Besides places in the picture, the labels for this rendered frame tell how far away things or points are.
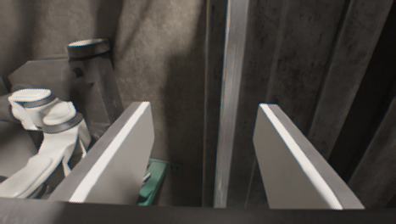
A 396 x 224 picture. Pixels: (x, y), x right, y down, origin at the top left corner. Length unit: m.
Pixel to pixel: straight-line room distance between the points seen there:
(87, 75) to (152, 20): 0.39
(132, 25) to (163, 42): 0.17
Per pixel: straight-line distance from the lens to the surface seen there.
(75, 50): 1.08
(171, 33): 1.04
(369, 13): 0.25
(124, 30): 1.14
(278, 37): 0.24
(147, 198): 1.29
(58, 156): 0.68
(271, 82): 0.25
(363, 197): 0.38
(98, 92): 1.11
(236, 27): 0.19
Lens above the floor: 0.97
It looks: 58 degrees down
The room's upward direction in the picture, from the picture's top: 156 degrees counter-clockwise
